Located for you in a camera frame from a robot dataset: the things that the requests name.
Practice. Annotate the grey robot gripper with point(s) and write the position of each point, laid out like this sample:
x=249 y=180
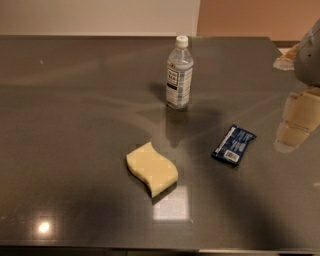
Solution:
x=309 y=65

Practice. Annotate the clear plastic water bottle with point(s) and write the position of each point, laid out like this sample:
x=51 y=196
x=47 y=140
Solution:
x=179 y=74

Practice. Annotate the yellow wavy sponge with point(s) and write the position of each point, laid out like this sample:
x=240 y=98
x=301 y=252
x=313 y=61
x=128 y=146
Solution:
x=152 y=168

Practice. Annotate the dark blue snack packet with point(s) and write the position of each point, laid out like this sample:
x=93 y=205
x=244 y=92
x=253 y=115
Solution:
x=233 y=145

